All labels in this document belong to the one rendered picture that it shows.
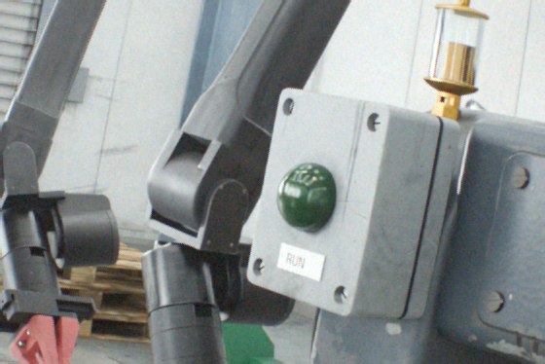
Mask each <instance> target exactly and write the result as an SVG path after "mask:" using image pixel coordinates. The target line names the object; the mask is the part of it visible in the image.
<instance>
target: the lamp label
mask: <svg viewBox="0 0 545 364"><path fill-rule="evenodd" d="M324 258H325V255H321V254H318V253H315V252H311V251H308V250H305V249H303V248H299V247H296V246H293V245H290V244H287V243H284V242H282V243H281V245H280V252H279V257H278V262H277V267H278V268H281V269H284V270H287V271H290V272H293V273H297V274H300V275H303V276H306V277H309V278H312V279H315V280H318V281H320V278H321V274H322V268H323V263H324Z"/></svg>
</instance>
